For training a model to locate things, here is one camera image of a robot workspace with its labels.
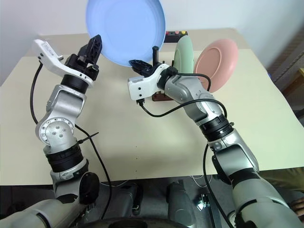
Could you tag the black button box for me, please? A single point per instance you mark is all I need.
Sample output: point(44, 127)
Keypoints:
point(172, 38)

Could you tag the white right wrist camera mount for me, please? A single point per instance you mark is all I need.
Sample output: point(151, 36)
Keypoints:
point(147, 83)

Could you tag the red button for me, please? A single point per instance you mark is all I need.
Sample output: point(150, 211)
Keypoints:
point(177, 32)

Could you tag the yellow button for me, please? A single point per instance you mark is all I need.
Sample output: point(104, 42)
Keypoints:
point(183, 32)

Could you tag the green circuit board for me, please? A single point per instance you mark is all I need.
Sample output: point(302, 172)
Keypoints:
point(203, 201)

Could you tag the dark grey rounded housing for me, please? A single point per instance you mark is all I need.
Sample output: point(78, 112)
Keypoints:
point(129, 197)
point(181, 204)

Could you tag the wooden dish rack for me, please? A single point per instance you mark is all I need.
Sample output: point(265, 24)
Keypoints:
point(161, 97)

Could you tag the blue plate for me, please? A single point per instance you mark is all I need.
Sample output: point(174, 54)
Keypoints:
point(126, 31)

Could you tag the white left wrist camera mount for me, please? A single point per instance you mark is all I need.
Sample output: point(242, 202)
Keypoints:
point(54, 64)

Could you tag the black zip tie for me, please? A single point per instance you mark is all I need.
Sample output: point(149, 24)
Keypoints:
point(89, 137)

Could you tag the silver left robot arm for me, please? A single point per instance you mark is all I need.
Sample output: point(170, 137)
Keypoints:
point(59, 111)

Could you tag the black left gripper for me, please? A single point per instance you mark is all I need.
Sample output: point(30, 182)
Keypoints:
point(76, 64)

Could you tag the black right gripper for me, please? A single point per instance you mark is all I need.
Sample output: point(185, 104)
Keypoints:
point(152, 67)

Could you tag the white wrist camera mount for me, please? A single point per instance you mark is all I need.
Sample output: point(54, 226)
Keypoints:
point(147, 83)
point(54, 64)

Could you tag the pink plate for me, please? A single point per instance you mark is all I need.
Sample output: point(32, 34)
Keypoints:
point(216, 64)

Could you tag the dark slatted frame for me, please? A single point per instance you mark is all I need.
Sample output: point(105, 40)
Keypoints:
point(289, 61)

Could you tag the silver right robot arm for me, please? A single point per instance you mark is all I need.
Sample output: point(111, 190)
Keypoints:
point(190, 92)

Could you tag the green plate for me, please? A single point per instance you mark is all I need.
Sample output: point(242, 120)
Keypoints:
point(184, 54)

